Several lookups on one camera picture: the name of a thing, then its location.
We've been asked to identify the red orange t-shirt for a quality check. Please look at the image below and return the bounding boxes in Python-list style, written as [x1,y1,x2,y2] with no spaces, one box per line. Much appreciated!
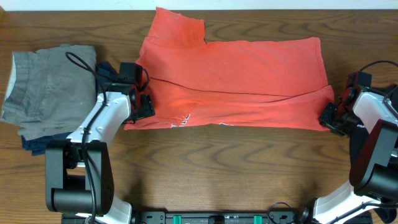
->
[125,8,335,131]

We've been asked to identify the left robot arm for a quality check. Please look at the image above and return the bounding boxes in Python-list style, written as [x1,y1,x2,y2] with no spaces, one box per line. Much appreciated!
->
[45,83,155,223]

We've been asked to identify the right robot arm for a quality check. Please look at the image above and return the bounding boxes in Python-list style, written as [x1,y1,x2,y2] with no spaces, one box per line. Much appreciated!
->
[301,71,397,223]

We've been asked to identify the black garment with logo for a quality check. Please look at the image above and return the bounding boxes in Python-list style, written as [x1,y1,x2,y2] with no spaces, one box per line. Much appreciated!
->
[349,126,369,173]

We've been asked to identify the folded navy garment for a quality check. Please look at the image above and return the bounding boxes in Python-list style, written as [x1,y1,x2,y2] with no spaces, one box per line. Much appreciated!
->
[21,62,117,156]

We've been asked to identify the folded grey shorts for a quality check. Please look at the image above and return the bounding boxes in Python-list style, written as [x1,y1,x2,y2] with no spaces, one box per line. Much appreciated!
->
[1,45,96,140]

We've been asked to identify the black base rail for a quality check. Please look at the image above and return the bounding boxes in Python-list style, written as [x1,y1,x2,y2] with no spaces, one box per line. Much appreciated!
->
[60,207,373,224]

